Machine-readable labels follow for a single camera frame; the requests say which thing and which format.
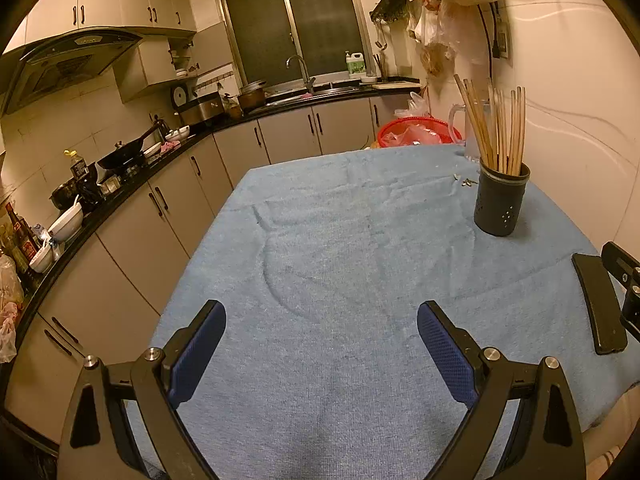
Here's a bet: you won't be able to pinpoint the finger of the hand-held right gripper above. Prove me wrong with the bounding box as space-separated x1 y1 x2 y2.
601 241 640 342

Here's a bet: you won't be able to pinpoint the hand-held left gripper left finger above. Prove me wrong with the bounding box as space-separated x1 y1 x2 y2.
59 300 227 480

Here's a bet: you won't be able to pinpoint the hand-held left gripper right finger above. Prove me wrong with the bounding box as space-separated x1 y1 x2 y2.
417 301 587 480

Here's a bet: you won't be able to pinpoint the dark perforated utensil holder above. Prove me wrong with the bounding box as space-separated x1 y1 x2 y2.
473 161 532 237

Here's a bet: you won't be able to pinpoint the bunch of wooden chopsticks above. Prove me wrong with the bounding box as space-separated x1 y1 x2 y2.
452 74 527 177

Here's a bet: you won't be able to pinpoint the beige lower kitchen cabinets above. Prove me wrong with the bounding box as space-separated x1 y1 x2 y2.
5 95 426 456

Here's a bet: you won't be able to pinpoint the beige kitchen cabinets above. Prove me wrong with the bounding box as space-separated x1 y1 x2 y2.
25 0 198 43
5 95 426 456

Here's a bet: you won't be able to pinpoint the blue tablecloth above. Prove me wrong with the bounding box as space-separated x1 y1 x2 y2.
120 142 640 480

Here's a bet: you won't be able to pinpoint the clear glass pitcher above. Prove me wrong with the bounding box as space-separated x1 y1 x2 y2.
448 100 501 163

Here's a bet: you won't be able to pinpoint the large white bowl with spoon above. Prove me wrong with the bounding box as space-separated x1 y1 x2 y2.
47 205 85 242

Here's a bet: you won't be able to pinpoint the pale plastic bag of food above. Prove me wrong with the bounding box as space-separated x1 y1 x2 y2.
0 255 26 363

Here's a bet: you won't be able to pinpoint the black cooking pot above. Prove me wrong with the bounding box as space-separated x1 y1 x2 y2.
50 182 86 211

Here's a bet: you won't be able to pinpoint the cluster of sauce bottles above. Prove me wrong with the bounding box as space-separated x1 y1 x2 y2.
0 202 41 281

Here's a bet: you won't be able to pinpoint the black wok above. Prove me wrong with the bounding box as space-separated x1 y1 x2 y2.
96 125 161 170

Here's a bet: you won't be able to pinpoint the black kitchen countertop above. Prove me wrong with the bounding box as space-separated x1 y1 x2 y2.
0 77 423 361

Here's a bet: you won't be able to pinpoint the red plastic basket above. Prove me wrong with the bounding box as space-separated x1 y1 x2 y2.
376 116 463 148

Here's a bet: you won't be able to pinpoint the silver countertop appliance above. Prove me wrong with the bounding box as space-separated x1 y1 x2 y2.
179 94 225 127

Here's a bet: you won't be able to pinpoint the white crumpled plastic bag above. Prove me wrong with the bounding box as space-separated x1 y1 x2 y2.
394 91 431 120

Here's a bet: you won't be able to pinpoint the copper cooking pot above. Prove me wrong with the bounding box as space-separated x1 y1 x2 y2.
236 80 268 113

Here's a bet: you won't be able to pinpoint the steel sink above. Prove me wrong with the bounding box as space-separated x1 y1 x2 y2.
265 85 361 106

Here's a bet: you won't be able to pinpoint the hanging clear plastic bags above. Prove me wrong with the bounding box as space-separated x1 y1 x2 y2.
405 0 481 78

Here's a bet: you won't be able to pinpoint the chrome kitchen faucet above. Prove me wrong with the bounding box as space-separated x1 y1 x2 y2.
286 55 317 95

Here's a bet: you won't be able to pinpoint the black range hood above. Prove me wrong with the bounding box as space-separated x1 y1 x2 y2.
2 27 143 116

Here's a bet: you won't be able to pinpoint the kitchen window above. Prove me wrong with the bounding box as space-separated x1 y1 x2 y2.
212 0 373 88

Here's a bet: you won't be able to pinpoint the beige upper kitchen cabinets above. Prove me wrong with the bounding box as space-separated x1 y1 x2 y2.
25 0 198 43

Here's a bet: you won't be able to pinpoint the wall power outlet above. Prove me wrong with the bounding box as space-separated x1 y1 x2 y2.
492 22 512 60

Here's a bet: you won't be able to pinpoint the black power cable with plug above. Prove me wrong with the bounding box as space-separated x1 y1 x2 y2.
475 2 506 91

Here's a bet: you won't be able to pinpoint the wall shelf with dishes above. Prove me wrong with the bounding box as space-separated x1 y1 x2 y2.
167 40 200 80

